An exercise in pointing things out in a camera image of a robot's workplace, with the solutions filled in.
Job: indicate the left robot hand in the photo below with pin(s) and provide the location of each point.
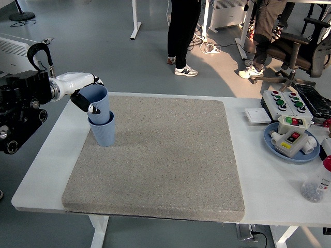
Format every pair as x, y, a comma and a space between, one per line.
75, 81

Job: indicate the blue ribbed cup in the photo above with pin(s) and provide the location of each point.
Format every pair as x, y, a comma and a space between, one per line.
103, 133
101, 108

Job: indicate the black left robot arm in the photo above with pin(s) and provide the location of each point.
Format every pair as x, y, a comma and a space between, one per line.
23, 103

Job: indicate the floor plug socket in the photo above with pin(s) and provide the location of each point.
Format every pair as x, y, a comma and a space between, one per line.
47, 40

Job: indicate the white panel heater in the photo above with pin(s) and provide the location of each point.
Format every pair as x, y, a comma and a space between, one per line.
13, 54
227, 15

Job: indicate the white desk leg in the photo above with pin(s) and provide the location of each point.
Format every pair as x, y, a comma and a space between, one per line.
244, 38
205, 20
135, 23

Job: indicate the black round stand base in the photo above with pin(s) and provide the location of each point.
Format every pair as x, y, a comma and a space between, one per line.
22, 16

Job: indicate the person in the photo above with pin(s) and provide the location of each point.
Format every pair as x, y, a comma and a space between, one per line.
181, 31
265, 28

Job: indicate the grey-brown mat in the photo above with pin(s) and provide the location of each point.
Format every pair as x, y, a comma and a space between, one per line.
181, 168

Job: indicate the white table leg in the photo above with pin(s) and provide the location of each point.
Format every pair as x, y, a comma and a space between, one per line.
283, 236
99, 232

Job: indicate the white button control box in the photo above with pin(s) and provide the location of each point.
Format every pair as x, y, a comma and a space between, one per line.
271, 104
297, 111

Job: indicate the blue plate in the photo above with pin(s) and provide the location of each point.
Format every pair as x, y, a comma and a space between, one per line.
269, 144

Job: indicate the white pipe fitting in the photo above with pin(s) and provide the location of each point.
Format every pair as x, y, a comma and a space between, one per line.
311, 144
274, 138

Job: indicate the black office chair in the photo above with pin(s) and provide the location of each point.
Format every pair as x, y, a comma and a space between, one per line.
297, 54

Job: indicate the black wrapped keyboard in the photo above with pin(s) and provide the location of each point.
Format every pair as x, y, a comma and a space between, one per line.
314, 99

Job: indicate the small red object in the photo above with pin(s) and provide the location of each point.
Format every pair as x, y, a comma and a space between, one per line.
327, 124

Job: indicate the clear bottle red cap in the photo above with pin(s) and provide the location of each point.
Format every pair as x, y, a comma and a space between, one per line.
316, 183

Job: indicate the white wall switch plate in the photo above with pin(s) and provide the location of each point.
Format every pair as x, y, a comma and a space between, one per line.
257, 115

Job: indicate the white green-red switch box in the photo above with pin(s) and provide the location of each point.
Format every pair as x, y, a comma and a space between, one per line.
284, 126

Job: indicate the grey red-button switch box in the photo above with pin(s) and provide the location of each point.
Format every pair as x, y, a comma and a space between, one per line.
291, 146

